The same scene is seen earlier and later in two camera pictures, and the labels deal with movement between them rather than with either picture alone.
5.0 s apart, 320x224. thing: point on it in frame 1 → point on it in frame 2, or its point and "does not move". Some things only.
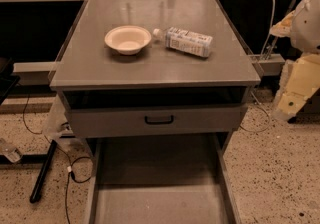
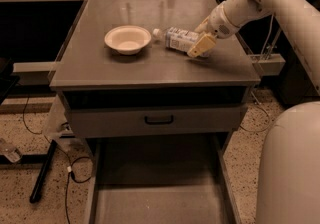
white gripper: (307, 25) → (219, 23)
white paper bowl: (129, 40) does not move
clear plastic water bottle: (184, 41) does not move
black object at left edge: (7, 79) does not move
